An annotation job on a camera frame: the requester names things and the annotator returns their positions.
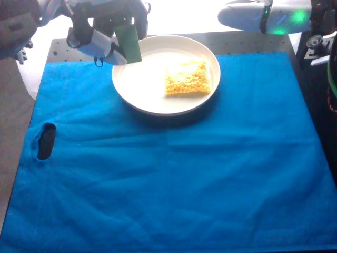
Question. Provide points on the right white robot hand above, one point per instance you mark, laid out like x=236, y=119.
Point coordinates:
x=242, y=15

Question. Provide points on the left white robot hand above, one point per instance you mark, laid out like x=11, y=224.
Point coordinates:
x=101, y=44

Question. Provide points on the green rectangular block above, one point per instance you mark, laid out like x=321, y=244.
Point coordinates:
x=130, y=44

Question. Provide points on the bag of yellow corn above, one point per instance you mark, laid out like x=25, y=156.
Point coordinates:
x=189, y=81

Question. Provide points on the white round plate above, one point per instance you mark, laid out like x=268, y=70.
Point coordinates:
x=147, y=87

